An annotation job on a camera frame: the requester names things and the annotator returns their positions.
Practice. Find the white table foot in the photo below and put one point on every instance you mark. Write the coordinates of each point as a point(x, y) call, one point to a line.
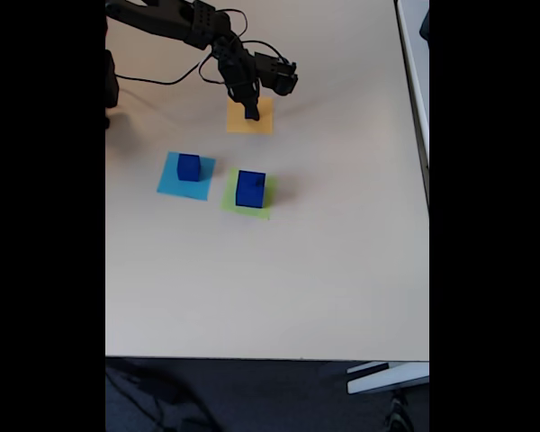
point(387, 378)

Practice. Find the large blue cube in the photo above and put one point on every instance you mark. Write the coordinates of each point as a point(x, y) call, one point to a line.
point(247, 193)

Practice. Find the green paper square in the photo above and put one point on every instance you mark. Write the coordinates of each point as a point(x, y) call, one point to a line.
point(227, 202)

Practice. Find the medium blue cube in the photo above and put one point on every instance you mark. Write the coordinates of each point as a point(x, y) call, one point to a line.
point(189, 167)

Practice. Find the orange paper square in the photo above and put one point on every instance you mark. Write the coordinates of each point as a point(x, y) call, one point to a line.
point(234, 123)

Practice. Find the mid-small blue cube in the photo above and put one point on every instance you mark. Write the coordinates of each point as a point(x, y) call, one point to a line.
point(250, 112)

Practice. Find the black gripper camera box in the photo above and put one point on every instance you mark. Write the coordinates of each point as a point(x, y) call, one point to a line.
point(276, 74)

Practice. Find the dark object on adjacent table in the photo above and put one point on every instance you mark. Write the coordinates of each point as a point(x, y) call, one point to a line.
point(425, 24)

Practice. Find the light blue paper square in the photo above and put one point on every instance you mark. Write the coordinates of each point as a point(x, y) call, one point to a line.
point(171, 189)

